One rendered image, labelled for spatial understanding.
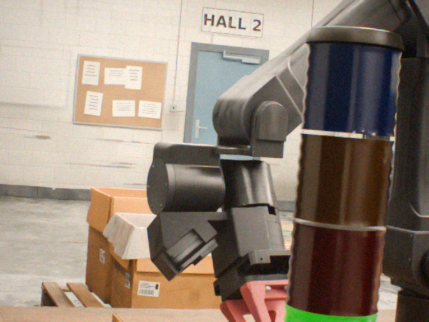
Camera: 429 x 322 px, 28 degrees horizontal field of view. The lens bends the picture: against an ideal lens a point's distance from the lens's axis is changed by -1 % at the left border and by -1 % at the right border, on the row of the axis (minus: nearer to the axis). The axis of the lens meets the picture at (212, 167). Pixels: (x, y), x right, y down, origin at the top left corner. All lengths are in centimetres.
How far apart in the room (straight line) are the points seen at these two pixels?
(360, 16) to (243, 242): 28
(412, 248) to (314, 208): 65
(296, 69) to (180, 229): 20
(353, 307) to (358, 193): 4
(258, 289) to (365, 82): 50
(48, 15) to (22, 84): 95
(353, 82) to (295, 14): 1182
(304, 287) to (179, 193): 50
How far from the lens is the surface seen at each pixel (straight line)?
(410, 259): 98
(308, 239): 34
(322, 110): 33
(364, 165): 33
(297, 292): 34
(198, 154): 84
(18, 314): 110
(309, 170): 34
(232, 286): 84
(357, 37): 33
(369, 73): 33
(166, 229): 81
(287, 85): 87
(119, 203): 460
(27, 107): 1132
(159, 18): 1160
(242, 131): 85
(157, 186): 85
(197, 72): 1165
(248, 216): 84
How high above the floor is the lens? 116
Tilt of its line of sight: 3 degrees down
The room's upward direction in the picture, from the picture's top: 5 degrees clockwise
